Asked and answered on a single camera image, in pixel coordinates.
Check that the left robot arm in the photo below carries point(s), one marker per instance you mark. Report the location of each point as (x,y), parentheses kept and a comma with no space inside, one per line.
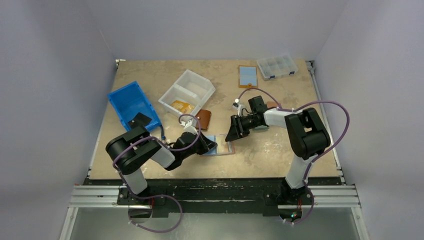
(134,148)

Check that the aluminium frame rail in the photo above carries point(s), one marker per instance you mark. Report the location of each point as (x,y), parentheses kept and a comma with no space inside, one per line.
(95,215)

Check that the black card holder in bin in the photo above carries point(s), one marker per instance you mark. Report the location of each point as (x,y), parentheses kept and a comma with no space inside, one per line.
(140,120)

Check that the gold card from holder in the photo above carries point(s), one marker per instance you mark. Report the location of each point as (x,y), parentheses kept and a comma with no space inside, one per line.
(189,109)

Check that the white double compartment bin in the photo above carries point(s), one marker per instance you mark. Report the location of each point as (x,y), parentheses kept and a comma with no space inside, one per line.
(190,88)

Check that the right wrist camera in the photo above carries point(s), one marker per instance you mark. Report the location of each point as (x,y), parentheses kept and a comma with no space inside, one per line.
(239,107)

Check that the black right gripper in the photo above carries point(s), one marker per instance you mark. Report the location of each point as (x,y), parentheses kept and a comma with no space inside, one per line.
(238,126)

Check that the blue plastic bin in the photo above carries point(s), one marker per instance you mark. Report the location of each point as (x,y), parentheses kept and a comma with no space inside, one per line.
(129,100)

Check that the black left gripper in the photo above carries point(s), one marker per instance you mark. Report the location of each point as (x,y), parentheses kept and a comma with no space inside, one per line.
(201,144)

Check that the orange open card holder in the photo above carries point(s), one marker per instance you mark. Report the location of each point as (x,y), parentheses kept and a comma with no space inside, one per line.
(247,76)

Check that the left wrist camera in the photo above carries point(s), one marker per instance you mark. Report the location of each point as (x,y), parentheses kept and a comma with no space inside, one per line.
(188,127)

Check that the clear plastic organizer box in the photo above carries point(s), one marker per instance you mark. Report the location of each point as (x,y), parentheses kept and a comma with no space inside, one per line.
(277,66)

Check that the brown leather card holder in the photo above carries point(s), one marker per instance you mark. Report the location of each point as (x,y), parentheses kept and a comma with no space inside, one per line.
(204,117)

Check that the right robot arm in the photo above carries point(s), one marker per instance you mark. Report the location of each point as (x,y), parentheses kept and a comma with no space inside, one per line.
(307,135)

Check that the green card holder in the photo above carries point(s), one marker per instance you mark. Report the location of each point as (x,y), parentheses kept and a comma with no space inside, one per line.
(261,128)

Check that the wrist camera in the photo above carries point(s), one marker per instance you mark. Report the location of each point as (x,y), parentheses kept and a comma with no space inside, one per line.
(239,107)
(188,127)

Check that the blue handled wire cutters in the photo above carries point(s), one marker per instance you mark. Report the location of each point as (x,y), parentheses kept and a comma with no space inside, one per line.
(162,132)

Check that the black mounting base plate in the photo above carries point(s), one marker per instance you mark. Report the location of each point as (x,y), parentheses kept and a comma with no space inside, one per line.
(228,196)

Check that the gold credit card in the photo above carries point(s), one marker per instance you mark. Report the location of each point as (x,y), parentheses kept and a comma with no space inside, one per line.
(177,105)

